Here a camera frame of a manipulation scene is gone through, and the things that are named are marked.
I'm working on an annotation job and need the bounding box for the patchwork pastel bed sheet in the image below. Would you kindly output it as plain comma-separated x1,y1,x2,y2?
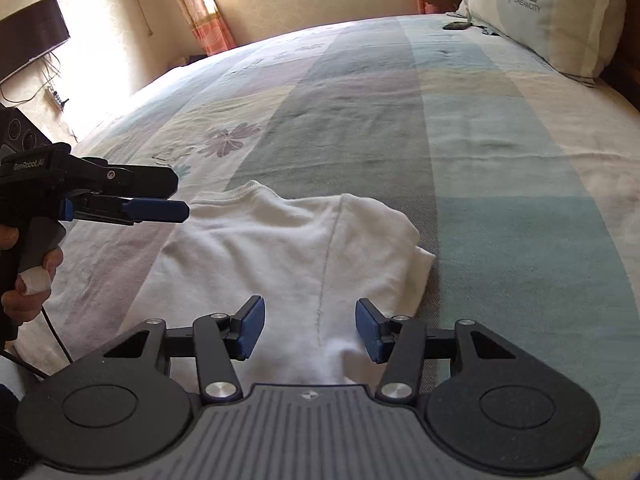
8,12,640,480

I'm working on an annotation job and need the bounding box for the person's left hand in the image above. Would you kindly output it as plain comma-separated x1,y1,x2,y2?
1,247,63,326

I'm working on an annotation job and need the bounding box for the wooden bedside table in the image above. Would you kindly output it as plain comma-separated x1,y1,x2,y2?
416,0,462,14

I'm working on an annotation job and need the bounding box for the black wall television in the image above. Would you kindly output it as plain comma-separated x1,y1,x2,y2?
0,0,70,82

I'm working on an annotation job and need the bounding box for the dark phone on bed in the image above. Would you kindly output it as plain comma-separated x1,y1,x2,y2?
442,21,472,30

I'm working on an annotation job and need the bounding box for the white power strip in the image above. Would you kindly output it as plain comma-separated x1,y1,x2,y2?
46,84,68,113

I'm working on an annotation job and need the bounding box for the left pink curtain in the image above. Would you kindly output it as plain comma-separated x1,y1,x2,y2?
176,0,236,56

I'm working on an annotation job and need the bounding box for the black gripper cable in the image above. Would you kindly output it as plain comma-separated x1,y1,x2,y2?
0,303,76,380

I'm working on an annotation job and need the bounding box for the white printed t-shirt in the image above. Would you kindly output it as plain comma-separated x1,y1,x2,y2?
124,181,434,387

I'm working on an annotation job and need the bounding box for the near floral pillow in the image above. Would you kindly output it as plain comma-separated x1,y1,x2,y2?
464,0,626,79

